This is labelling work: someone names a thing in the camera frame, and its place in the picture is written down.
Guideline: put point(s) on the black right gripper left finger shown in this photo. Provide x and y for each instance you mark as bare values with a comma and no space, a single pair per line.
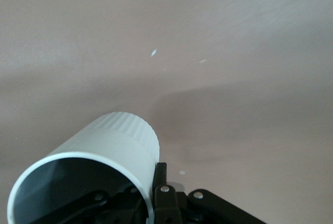
109,208

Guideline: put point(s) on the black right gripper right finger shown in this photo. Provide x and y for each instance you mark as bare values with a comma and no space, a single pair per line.
165,203

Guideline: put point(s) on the white cup ribbed base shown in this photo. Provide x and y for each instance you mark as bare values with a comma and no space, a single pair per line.
104,143

